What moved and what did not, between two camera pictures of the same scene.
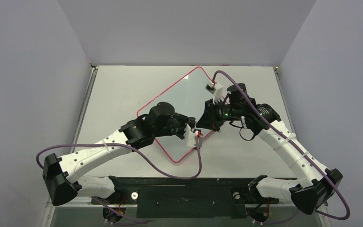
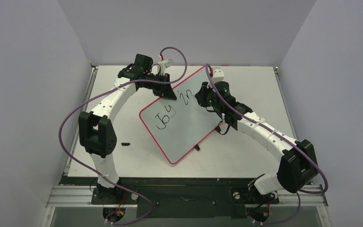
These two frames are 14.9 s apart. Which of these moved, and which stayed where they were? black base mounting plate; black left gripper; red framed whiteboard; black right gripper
Moved: black left gripper; black right gripper
Stayed: red framed whiteboard; black base mounting plate
